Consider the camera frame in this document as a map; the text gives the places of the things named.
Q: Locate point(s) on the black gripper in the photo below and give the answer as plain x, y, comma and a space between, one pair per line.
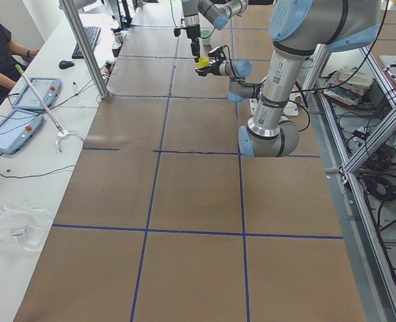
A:
193, 33
214, 67

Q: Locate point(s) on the black marker pen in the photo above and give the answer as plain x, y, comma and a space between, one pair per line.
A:
75, 88

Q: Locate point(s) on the aluminium frame post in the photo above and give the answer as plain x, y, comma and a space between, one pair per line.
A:
74, 20

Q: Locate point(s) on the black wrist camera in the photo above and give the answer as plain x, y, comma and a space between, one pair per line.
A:
217, 52

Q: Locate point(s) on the lower teach pendant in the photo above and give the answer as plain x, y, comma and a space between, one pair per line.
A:
17, 128

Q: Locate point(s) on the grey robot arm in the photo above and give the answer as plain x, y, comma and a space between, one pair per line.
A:
217, 16
296, 28

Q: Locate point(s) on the light green plastic cup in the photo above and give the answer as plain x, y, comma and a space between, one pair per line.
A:
206, 37

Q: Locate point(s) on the clear plastic bag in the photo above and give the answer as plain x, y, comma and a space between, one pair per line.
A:
24, 229

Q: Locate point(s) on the yellow plastic cup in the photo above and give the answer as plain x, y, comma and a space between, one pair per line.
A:
202, 63

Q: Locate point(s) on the stack of books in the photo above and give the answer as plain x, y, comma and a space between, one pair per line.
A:
348, 85

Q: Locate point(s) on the green handled reacher grabber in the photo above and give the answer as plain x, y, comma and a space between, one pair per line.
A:
62, 133

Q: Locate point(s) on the small metal cup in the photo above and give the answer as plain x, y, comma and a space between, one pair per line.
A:
118, 37

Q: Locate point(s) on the black computer mouse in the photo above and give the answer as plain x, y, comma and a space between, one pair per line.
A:
64, 64

